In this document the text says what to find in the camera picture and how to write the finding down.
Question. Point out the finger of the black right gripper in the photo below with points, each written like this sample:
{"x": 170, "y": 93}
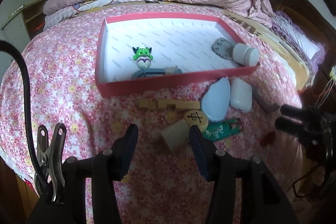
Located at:
{"x": 289, "y": 126}
{"x": 291, "y": 111}

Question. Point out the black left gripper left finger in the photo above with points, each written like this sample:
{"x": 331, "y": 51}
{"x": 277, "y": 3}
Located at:
{"x": 109, "y": 166}

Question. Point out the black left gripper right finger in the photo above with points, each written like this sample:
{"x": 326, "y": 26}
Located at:
{"x": 216, "y": 166}

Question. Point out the white earbuds case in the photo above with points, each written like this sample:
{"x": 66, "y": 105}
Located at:
{"x": 241, "y": 95}

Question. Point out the beige cube block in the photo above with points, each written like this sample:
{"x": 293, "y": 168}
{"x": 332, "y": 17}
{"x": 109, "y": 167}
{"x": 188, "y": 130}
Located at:
{"x": 176, "y": 134}

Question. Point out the wooden chinese chess piece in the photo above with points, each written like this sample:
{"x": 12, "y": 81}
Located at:
{"x": 196, "y": 118}

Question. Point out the light blue oval case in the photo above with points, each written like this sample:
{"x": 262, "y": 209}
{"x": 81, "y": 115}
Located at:
{"x": 215, "y": 101}

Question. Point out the white plastic bottle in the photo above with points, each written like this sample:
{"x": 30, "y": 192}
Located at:
{"x": 245, "y": 55}

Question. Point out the wooden puzzle block piece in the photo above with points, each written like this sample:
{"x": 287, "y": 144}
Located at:
{"x": 179, "y": 105}

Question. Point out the pink floral bed sheet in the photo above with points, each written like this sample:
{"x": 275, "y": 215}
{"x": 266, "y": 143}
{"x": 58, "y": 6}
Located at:
{"x": 160, "y": 187}

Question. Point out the silver metal clip left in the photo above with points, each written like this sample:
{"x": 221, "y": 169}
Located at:
{"x": 49, "y": 156}

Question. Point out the yellow cartoon blanket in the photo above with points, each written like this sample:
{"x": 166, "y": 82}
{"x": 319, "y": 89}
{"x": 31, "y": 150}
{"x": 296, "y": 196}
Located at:
{"x": 298, "y": 68}

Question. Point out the purple ruffled pillow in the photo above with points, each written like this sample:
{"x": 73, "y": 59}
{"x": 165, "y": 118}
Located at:
{"x": 313, "y": 52}

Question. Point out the grey round gear piece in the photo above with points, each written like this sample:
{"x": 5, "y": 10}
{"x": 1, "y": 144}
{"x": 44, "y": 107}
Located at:
{"x": 223, "y": 48}

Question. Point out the dark wooden headboard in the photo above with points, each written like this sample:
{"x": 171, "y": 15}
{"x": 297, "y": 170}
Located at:
{"x": 315, "y": 26}

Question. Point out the blue grey tape dispenser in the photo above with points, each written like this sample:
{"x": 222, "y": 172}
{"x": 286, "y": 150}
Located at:
{"x": 154, "y": 72}

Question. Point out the green dragon figurine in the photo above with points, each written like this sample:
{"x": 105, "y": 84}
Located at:
{"x": 142, "y": 57}

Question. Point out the red cardboard box tray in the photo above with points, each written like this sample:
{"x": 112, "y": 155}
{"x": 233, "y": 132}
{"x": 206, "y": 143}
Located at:
{"x": 176, "y": 40}

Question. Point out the grey bedside cabinet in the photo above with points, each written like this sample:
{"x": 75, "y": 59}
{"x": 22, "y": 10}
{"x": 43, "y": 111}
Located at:
{"x": 24, "y": 24}

